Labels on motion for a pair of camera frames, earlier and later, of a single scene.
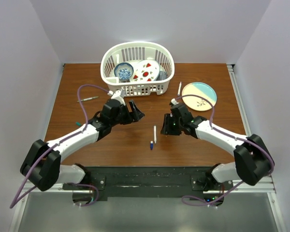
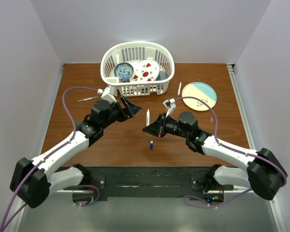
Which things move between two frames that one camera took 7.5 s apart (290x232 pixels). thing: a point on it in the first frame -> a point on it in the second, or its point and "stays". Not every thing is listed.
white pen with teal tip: (155, 134) -> (148, 117)
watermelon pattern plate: (145, 70) stays
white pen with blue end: (179, 89) stays
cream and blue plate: (202, 90) stays
